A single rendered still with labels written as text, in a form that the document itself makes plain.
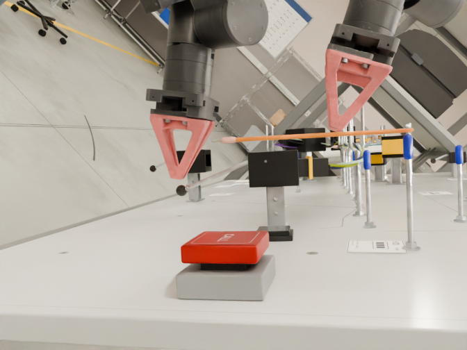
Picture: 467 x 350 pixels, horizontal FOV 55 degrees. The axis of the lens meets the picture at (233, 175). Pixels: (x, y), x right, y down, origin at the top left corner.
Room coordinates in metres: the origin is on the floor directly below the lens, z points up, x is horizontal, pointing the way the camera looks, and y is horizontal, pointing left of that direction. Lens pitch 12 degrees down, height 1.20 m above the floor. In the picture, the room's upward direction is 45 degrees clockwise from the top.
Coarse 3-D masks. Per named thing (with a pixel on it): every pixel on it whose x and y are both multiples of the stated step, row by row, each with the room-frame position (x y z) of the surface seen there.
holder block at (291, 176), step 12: (252, 156) 0.50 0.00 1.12; (264, 156) 0.50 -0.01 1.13; (276, 156) 0.50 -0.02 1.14; (288, 156) 0.50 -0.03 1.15; (252, 168) 0.50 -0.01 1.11; (264, 168) 0.50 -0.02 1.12; (276, 168) 0.50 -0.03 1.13; (288, 168) 0.50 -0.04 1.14; (252, 180) 0.50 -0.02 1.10; (264, 180) 0.50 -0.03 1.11; (276, 180) 0.50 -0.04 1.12; (288, 180) 0.50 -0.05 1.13
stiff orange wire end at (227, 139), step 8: (400, 128) 0.40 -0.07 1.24; (408, 128) 0.39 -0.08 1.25; (264, 136) 0.39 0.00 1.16; (272, 136) 0.39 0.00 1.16; (280, 136) 0.39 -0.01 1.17; (288, 136) 0.39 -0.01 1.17; (296, 136) 0.39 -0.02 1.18; (304, 136) 0.39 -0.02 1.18; (312, 136) 0.39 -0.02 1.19; (320, 136) 0.39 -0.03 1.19; (328, 136) 0.39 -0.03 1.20; (336, 136) 0.39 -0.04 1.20
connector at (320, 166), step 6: (300, 162) 0.50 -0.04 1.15; (306, 162) 0.51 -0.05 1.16; (318, 162) 0.51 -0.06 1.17; (324, 162) 0.51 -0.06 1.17; (300, 168) 0.50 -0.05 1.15; (306, 168) 0.50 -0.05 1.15; (318, 168) 0.51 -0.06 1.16; (324, 168) 0.51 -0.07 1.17; (300, 174) 0.50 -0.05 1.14; (306, 174) 0.50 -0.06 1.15; (318, 174) 0.51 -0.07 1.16; (324, 174) 0.51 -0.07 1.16
